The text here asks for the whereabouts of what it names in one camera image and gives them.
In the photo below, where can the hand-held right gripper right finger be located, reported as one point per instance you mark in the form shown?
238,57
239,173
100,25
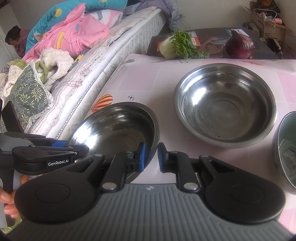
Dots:
161,160

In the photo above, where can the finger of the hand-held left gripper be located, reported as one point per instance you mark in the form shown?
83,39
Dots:
59,143
78,150

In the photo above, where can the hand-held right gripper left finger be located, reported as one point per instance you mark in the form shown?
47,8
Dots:
143,157

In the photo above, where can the stainless steel bowl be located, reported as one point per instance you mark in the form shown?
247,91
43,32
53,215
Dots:
111,129
222,111

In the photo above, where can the teal ceramic bowl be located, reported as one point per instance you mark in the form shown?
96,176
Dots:
285,148

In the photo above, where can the person's left hand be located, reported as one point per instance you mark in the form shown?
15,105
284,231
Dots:
5,197

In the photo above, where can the green floral pillow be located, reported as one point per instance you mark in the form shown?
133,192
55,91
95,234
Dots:
30,92

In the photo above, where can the white quilted bed pad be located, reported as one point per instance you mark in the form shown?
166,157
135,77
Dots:
76,69

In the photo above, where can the pink printed tablecloth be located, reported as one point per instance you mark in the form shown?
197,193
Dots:
161,76

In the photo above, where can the white fluffy blanket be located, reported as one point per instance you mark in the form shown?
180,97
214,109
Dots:
57,60

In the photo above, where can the small yellow object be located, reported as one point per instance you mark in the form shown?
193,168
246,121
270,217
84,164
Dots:
78,58

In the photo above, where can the napa cabbage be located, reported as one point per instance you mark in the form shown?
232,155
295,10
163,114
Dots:
171,47

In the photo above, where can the pink blanket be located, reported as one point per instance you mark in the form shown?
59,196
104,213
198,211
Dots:
74,30

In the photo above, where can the white mattress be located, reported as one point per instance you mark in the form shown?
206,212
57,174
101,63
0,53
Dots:
138,30

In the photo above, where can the purple cabbage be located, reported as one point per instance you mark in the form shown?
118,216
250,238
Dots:
239,45

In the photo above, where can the lilac grey garment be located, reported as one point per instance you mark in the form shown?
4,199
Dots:
161,7

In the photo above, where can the black white object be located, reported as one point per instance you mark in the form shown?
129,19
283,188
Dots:
275,45

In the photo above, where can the open cardboard box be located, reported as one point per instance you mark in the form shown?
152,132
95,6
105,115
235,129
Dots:
277,32

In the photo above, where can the pink cloth item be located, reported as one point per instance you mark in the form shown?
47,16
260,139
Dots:
275,19

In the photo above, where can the brown printed bag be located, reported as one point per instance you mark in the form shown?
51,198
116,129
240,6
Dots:
267,3

